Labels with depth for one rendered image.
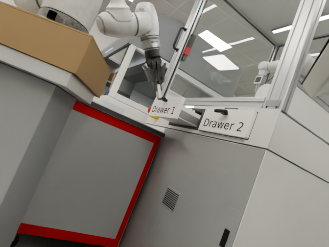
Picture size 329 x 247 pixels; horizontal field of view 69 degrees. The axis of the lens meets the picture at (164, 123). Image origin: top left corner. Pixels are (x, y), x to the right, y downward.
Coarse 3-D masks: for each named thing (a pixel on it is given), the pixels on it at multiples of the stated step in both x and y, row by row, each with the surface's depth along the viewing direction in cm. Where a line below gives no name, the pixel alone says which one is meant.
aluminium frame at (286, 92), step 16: (304, 0) 93; (320, 0) 88; (192, 16) 175; (304, 16) 90; (320, 16) 88; (304, 32) 87; (288, 48) 90; (304, 48) 86; (176, 64) 169; (288, 64) 87; (272, 80) 90; (288, 80) 84; (272, 96) 88; (288, 96) 84; (304, 96) 88; (320, 96) 93; (288, 112) 85; (304, 112) 89; (320, 112) 94; (320, 128) 95
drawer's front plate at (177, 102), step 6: (156, 102) 133; (162, 102) 127; (168, 102) 121; (174, 102) 116; (180, 102) 111; (174, 108) 114; (180, 108) 111; (150, 114) 133; (156, 114) 127; (162, 114) 122; (168, 114) 116; (174, 114) 111
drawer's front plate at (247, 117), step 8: (208, 112) 112; (232, 112) 99; (240, 112) 95; (248, 112) 92; (256, 112) 90; (208, 120) 110; (216, 120) 105; (224, 120) 101; (232, 120) 97; (240, 120) 93; (248, 120) 90; (200, 128) 112; (208, 128) 108; (216, 128) 103; (232, 128) 95; (240, 128) 92; (248, 128) 89; (232, 136) 96; (240, 136) 90; (248, 136) 89
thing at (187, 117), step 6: (186, 108) 115; (180, 114) 113; (186, 114) 115; (192, 114) 117; (198, 114) 118; (168, 120) 135; (174, 120) 126; (180, 120) 118; (186, 120) 115; (192, 120) 117; (198, 120) 118; (192, 126) 123
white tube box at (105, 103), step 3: (102, 102) 132; (105, 102) 130; (108, 102) 131; (105, 105) 130; (108, 105) 131; (111, 105) 131; (114, 105) 132; (111, 108) 132; (114, 108) 132; (117, 108) 133; (120, 108) 134; (117, 111) 133; (120, 111) 134; (123, 111) 135
